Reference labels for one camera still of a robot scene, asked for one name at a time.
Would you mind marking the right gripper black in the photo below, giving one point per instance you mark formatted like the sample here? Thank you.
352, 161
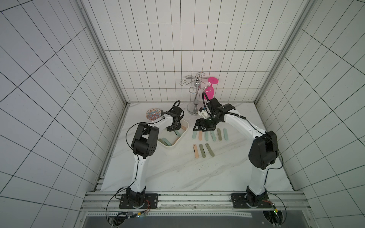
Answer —
204, 123

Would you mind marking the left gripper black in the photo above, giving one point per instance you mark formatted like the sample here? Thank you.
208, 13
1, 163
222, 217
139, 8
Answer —
178, 128

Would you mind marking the olive green folding fruit knife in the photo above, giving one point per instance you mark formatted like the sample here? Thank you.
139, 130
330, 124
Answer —
219, 134

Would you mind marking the mint knife bottom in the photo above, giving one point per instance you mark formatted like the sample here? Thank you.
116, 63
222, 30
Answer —
166, 142

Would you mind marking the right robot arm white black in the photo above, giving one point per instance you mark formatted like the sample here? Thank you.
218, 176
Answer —
264, 149

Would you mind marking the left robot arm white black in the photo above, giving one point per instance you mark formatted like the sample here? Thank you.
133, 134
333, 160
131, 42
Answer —
144, 145

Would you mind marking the white plastic storage box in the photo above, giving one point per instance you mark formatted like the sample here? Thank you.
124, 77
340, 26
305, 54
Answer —
173, 137

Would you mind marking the pink plastic wine glass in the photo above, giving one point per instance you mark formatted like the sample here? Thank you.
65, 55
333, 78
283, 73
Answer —
209, 90

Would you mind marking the small patterned dish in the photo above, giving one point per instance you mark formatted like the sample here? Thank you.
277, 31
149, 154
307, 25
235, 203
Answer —
153, 114

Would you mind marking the chrome cup holder stand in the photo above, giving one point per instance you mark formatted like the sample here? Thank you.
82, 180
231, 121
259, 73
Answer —
197, 85

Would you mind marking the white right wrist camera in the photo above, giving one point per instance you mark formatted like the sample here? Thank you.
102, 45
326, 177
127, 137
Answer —
203, 113

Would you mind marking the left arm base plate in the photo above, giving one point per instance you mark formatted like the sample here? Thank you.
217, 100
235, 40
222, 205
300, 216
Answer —
145, 201

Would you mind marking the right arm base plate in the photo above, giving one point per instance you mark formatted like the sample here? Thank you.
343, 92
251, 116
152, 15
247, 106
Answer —
249, 201

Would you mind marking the aluminium mounting rail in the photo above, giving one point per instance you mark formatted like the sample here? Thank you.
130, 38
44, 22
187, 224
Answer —
194, 201

